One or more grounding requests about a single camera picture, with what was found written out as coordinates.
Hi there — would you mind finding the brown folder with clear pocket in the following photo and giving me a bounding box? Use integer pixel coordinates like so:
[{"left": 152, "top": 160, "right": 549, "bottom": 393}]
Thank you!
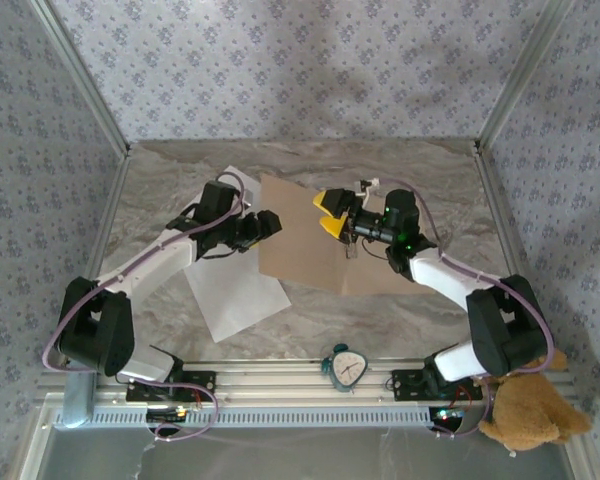
[{"left": 257, "top": 172, "right": 434, "bottom": 297}]

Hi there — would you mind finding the white paper sheet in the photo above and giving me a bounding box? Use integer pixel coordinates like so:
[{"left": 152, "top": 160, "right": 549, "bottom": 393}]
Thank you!
[{"left": 182, "top": 169, "right": 292, "bottom": 344}]

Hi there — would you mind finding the teal alarm clock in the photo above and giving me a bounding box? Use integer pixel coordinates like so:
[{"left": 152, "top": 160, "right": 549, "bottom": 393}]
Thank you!
[{"left": 321, "top": 343, "right": 370, "bottom": 394}]

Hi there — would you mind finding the circuit board with LEDs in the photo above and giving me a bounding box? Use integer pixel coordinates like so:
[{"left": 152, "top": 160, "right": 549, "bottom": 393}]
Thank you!
[
  {"left": 429, "top": 405, "right": 469, "bottom": 424},
  {"left": 147, "top": 405, "right": 201, "bottom": 421}
]

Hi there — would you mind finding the shiny metal sheet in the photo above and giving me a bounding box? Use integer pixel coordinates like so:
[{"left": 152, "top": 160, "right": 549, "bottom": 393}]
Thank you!
[{"left": 19, "top": 424, "right": 581, "bottom": 480}]

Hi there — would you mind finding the brown teddy bear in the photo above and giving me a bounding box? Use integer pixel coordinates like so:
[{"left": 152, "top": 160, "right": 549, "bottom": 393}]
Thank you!
[{"left": 477, "top": 349, "right": 594, "bottom": 454}]

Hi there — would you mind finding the grey-blue block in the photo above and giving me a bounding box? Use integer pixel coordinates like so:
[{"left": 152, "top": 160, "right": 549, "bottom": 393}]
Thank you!
[{"left": 63, "top": 372, "right": 97, "bottom": 430}]

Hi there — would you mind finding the aluminium table side rail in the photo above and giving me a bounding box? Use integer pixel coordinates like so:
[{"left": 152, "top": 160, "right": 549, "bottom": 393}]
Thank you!
[
  {"left": 54, "top": 149, "right": 134, "bottom": 369},
  {"left": 472, "top": 142, "right": 529, "bottom": 286}
]

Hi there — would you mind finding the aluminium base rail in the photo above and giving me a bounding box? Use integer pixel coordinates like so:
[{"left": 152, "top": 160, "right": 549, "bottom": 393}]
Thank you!
[{"left": 34, "top": 357, "right": 581, "bottom": 406}]

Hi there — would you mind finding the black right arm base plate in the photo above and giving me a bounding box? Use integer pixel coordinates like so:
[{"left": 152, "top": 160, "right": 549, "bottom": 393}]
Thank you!
[{"left": 390, "top": 368, "right": 484, "bottom": 402}]

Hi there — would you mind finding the aluminium frame post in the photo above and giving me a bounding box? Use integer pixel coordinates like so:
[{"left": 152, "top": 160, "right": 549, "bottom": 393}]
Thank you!
[
  {"left": 472, "top": 0, "right": 579, "bottom": 156},
  {"left": 27, "top": 0, "right": 132, "bottom": 159}
]

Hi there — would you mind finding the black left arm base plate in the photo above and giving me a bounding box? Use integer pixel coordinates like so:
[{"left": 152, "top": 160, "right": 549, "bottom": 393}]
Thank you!
[{"left": 125, "top": 369, "right": 217, "bottom": 404}]

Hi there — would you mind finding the grey slotted cable duct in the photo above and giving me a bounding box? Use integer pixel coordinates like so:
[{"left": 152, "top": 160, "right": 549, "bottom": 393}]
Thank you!
[{"left": 53, "top": 403, "right": 474, "bottom": 430}]

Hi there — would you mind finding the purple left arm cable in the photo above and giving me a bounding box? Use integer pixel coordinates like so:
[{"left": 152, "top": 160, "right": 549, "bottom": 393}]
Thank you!
[{"left": 40, "top": 171, "right": 249, "bottom": 444}]

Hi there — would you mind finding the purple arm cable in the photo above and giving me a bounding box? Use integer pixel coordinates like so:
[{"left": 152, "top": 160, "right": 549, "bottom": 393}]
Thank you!
[
  {"left": 379, "top": 177, "right": 556, "bottom": 440},
  {"left": 40, "top": 171, "right": 249, "bottom": 444}
]

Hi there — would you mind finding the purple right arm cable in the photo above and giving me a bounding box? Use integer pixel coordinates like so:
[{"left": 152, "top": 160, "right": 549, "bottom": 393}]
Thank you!
[{"left": 379, "top": 177, "right": 556, "bottom": 440}]

